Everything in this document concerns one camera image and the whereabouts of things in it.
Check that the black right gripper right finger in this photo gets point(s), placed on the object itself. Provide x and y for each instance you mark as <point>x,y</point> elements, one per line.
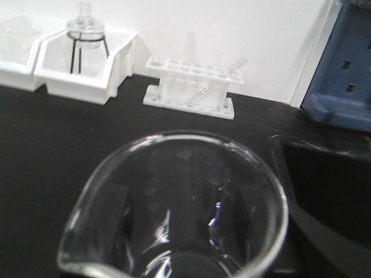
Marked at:
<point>348,256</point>

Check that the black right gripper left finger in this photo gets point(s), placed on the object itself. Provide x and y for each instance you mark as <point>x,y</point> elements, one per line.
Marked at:
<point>144,231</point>

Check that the clear glass beaker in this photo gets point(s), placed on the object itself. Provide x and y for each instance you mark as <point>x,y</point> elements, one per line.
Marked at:
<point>254,216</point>

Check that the white storage bin right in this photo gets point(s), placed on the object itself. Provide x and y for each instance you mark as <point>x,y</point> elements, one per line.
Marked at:
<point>100,76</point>

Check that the white storage bin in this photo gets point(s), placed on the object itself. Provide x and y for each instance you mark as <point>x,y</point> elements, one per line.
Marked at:
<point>20,39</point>
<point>100,76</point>

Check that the white storage bin left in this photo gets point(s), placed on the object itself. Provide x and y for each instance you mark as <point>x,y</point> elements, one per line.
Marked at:
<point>20,39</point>

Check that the black lab sink basin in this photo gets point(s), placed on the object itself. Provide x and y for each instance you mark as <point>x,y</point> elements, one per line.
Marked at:
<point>328,180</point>

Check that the blue plastic drying rack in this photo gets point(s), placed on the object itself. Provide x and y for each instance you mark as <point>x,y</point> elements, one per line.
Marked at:
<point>339,92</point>

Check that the white test tube rack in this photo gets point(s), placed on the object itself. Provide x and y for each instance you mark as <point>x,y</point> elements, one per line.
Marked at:
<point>179,80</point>

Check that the clear glass test tube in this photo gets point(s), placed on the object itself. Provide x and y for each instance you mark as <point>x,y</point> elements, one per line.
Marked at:
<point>223,75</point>

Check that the black metal tripod stand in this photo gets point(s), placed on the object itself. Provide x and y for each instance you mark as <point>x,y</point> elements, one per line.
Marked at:
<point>77,52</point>

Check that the round glass flask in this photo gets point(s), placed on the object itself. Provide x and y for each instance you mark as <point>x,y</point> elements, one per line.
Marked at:
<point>85,28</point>

